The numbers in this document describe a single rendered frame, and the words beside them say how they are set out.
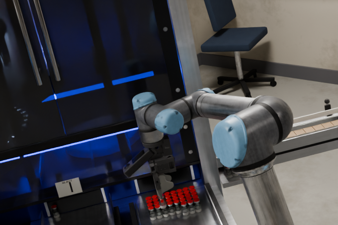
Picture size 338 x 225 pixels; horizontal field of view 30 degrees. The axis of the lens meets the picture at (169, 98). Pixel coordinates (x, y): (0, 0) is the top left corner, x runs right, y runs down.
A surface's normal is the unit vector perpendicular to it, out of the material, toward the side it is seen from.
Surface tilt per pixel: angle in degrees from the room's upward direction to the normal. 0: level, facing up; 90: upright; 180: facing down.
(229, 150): 83
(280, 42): 90
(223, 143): 83
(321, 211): 0
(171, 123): 90
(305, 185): 0
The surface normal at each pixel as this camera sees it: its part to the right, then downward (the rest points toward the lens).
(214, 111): -0.83, 0.28
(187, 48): 0.16, 0.34
